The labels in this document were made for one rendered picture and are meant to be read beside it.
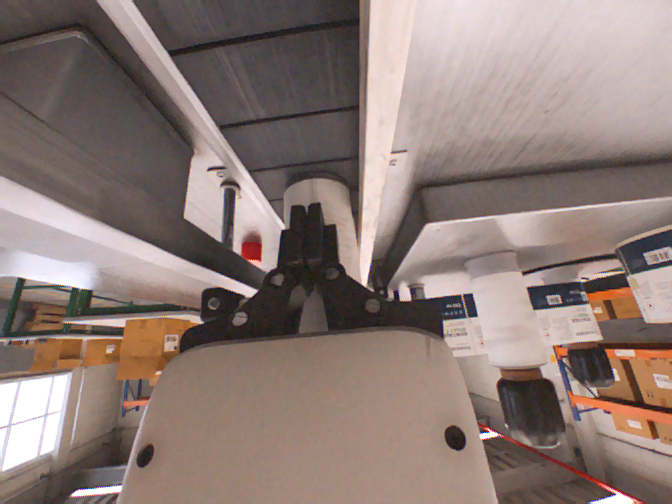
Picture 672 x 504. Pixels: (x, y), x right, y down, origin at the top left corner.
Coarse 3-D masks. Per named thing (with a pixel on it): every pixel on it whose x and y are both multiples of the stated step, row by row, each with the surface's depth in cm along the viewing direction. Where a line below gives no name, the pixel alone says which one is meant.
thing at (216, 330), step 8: (216, 320) 10; (224, 320) 10; (192, 328) 10; (200, 328) 10; (208, 328) 10; (216, 328) 10; (224, 328) 10; (184, 336) 10; (192, 336) 10; (200, 336) 10; (208, 336) 10; (216, 336) 10; (224, 336) 10; (232, 336) 10; (184, 344) 10; (192, 344) 10; (200, 344) 10
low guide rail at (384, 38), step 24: (360, 0) 7; (384, 0) 6; (408, 0) 6; (360, 24) 7; (384, 24) 6; (408, 24) 6; (360, 48) 8; (384, 48) 7; (408, 48) 7; (360, 72) 9; (384, 72) 7; (360, 96) 10; (384, 96) 8; (360, 120) 11; (384, 120) 9; (360, 144) 12; (384, 144) 10; (360, 168) 14; (384, 168) 12; (360, 192) 16; (360, 216) 18; (360, 240) 21; (360, 264) 28
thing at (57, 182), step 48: (0, 96) 4; (0, 144) 4; (48, 144) 4; (0, 192) 4; (48, 192) 4; (96, 192) 5; (144, 192) 6; (96, 240) 6; (144, 240) 6; (192, 240) 8; (240, 288) 12
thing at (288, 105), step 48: (144, 0) 8; (192, 0) 8; (240, 0) 8; (288, 0) 8; (336, 0) 8; (192, 48) 9; (240, 48) 9; (288, 48) 10; (336, 48) 10; (240, 96) 11; (288, 96) 12; (336, 96) 12; (240, 144) 14; (288, 144) 15; (336, 144) 15
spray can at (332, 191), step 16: (304, 176) 17; (320, 176) 17; (336, 176) 18; (288, 192) 18; (304, 192) 17; (320, 192) 17; (336, 192) 17; (288, 208) 17; (336, 208) 17; (288, 224) 17; (336, 224) 16; (352, 224) 18; (352, 240) 17; (352, 256) 16; (352, 272) 16; (304, 304) 15; (320, 304) 14; (304, 320) 14; (320, 320) 14
